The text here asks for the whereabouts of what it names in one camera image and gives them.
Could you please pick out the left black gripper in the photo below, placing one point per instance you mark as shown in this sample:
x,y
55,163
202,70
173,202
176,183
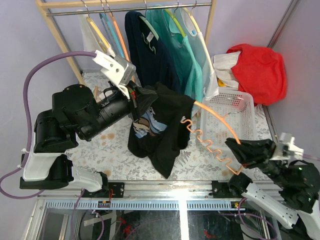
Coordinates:
x,y
140,99

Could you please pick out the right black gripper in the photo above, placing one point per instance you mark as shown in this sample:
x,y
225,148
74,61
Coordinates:
x,y
252,152

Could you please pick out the black t shirt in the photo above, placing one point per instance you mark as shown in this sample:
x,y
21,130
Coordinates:
x,y
159,133

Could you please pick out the orange hanger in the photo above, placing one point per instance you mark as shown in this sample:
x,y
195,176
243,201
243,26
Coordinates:
x,y
211,134
121,40

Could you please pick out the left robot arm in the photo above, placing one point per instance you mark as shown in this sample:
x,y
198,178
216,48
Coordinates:
x,y
75,114

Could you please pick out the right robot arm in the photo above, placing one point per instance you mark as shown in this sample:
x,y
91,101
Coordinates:
x,y
298,180

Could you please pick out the navy hanging t shirt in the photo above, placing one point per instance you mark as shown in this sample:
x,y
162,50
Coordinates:
x,y
151,58

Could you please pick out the teal hanging t shirt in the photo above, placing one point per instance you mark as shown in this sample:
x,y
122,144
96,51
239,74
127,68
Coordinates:
x,y
187,68

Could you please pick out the pale yellow hanger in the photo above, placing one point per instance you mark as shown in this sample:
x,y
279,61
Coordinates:
x,y
98,35

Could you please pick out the pale blue hanging t shirt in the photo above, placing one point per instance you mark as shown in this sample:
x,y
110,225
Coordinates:
x,y
200,51

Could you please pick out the white hanging t shirt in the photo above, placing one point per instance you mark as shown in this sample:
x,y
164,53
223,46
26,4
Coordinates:
x,y
90,37

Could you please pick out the mint green hanger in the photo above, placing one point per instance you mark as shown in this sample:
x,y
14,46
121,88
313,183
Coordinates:
x,y
152,30

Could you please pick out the blue hanger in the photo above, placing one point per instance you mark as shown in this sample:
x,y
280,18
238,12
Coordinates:
x,y
110,32

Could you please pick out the white plastic laundry basket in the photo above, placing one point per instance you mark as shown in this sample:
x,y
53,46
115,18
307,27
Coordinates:
x,y
238,107

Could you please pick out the red cloth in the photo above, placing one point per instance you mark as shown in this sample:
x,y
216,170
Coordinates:
x,y
260,72

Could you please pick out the white crumpled cloth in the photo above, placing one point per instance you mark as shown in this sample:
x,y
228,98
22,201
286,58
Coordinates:
x,y
222,65

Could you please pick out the wooden clothes rack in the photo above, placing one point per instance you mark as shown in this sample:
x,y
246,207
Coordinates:
x,y
45,8

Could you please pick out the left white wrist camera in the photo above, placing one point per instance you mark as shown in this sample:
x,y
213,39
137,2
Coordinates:
x,y
117,70

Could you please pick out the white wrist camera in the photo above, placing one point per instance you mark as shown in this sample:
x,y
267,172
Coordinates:
x,y
117,70
286,149

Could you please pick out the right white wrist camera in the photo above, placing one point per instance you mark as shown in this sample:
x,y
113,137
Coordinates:
x,y
286,149

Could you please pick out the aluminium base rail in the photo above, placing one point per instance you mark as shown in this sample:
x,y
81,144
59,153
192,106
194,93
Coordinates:
x,y
147,195

